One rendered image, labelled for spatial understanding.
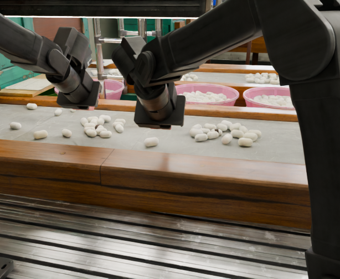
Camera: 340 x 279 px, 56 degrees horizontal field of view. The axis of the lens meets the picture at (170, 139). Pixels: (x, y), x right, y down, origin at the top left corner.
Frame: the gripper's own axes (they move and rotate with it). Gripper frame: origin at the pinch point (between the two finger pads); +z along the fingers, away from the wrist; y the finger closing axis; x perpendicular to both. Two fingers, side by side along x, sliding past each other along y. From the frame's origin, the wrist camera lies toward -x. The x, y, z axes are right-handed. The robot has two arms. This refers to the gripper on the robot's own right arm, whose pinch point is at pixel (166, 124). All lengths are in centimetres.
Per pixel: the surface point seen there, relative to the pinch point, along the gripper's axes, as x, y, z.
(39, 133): 2.5, 34.8, 6.0
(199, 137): -0.7, -7.0, 10.4
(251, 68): -60, -25, 77
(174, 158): 8.2, -3.1, -1.5
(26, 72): -34, 69, 41
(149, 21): -191, 72, 210
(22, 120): -4, 48, 16
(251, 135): -2.7, -20.4, 12.5
